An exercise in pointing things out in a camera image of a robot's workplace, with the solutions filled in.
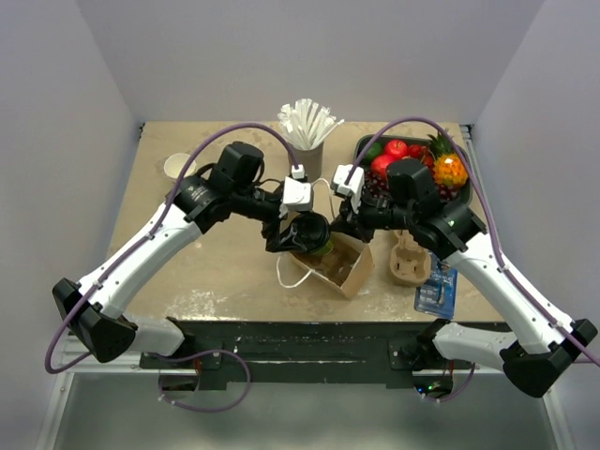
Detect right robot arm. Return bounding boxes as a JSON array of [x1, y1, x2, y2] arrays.
[[331, 158, 598, 398]]

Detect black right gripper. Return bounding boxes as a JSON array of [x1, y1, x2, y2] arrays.
[[330, 183, 415, 244]]

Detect grey straw holder cup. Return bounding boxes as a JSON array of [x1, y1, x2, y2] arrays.
[[292, 142, 324, 182]]

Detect dark purple grape bunch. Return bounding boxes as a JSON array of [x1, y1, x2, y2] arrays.
[[365, 172, 472, 203]]

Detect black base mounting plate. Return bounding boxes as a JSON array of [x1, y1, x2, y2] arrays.
[[80, 320, 522, 392]]

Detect brown pulp cup carrier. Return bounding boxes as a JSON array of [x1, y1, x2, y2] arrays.
[[389, 231, 431, 288]]

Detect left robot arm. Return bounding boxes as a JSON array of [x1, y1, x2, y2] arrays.
[[52, 142, 310, 368]]

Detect green lime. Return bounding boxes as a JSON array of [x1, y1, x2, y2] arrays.
[[362, 142, 383, 164]]

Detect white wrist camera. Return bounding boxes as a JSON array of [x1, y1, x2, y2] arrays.
[[279, 164, 313, 218], [331, 164, 365, 212]]

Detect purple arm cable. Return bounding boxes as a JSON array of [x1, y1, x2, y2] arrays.
[[344, 115, 600, 404], [43, 121, 303, 413]]

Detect small orange pineapple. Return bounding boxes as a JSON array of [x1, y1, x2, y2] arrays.
[[428, 132, 469, 189]]

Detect red apple with stem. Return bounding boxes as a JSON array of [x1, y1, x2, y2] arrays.
[[383, 139, 410, 159]]

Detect red apple front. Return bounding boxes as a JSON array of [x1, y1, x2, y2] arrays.
[[370, 154, 396, 179]]

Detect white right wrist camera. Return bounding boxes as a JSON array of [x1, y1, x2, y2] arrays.
[[331, 164, 365, 212]]

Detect grey fruit tray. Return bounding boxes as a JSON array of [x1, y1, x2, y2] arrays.
[[360, 134, 472, 203]]

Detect brown paper bag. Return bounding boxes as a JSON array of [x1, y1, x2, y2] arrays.
[[274, 177, 376, 301]]

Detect white wrapped straws bundle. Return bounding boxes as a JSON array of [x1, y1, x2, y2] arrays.
[[277, 98, 345, 151]]

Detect blue razor blister pack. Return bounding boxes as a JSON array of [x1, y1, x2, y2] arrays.
[[413, 254, 458, 320]]

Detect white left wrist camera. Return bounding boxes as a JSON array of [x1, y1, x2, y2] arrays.
[[279, 164, 313, 218]]

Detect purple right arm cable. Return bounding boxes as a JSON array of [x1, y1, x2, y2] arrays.
[[344, 115, 600, 404]]

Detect green paper coffee cup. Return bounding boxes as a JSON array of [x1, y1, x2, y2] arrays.
[[310, 238, 335, 257]]

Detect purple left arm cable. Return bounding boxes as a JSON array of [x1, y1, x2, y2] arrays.
[[43, 121, 303, 413]]

